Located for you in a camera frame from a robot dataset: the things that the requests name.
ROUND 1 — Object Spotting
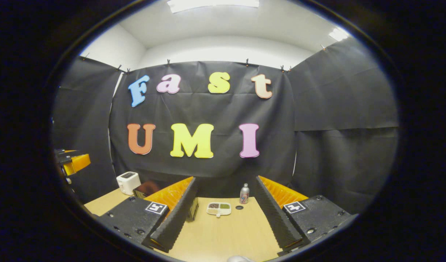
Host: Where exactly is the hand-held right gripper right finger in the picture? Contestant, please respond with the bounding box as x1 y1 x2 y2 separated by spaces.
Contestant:
254 175 352 255

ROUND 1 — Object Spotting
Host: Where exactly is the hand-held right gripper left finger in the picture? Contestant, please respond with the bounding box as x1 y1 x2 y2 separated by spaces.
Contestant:
98 176 199 253

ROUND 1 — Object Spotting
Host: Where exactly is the black electric oven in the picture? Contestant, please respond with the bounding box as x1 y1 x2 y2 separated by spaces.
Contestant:
133 180 200 222

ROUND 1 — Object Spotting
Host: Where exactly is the white divided dish with grains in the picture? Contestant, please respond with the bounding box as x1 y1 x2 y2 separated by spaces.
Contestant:
206 202 232 218

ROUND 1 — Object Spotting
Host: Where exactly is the white toaster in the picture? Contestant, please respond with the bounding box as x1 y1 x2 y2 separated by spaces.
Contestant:
116 171 141 195

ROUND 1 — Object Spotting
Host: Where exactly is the black backdrop cloth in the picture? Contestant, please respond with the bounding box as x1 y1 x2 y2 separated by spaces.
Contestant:
52 36 399 215

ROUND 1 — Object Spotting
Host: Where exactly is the ceiling light panel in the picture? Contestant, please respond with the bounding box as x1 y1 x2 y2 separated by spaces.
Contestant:
328 27 351 41
167 0 260 14

